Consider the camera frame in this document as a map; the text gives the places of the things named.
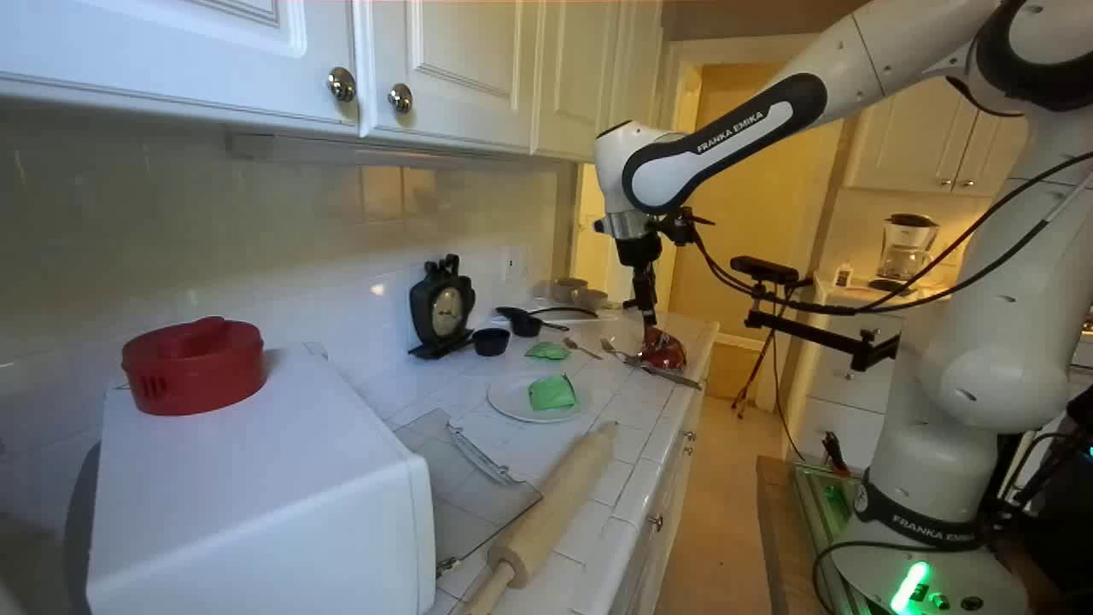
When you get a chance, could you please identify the coffee maker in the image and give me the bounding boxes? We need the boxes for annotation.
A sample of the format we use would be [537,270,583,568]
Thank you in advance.
[868,213,942,296]

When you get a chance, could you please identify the glass oven door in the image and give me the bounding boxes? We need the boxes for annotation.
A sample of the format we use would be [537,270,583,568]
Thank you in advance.
[393,407,544,578]

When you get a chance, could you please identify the white kitchen cabinets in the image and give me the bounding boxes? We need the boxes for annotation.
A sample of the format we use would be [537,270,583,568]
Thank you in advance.
[844,75,1031,198]

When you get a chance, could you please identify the camera on mount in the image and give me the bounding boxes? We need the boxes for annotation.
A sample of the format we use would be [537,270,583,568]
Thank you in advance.
[729,255,903,373]

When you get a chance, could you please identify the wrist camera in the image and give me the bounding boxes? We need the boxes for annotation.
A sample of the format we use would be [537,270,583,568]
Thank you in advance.
[658,208,716,249]

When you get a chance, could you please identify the wooden rolling pin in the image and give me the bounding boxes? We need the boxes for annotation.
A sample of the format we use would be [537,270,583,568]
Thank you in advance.
[461,420,621,615]

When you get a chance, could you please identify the white plate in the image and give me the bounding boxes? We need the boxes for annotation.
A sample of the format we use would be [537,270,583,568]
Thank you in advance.
[486,371,591,425]

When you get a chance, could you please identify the red shiny bag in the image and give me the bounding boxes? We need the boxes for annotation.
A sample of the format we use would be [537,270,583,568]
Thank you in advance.
[638,324,689,372]

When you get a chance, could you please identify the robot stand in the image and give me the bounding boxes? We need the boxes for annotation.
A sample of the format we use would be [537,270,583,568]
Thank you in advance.
[756,455,1093,615]

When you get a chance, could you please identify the red handled tool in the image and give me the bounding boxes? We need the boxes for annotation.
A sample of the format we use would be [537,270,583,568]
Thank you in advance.
[821,430,851,476]

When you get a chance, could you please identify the white countertop oven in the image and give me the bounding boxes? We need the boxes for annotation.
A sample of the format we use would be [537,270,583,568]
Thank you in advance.
[85,342,437,615]

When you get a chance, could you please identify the stack of bowls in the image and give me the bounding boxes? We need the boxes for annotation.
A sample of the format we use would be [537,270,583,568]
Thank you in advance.
[545,275,610,311]

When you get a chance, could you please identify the white cabinet door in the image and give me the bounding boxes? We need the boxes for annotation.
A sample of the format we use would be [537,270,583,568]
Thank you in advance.
[533,0,664,165]
[0,0,360,131]
[357,0,541,155]

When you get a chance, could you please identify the black ladle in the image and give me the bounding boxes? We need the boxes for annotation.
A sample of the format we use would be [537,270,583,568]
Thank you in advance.
[494,305,571,339]

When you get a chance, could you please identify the white upper cabinet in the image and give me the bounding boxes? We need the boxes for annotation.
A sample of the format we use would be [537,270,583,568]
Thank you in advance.
[0,0,664,165]

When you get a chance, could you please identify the red round plastic container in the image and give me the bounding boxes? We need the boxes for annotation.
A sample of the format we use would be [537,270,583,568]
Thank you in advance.
[120,315,267,418]

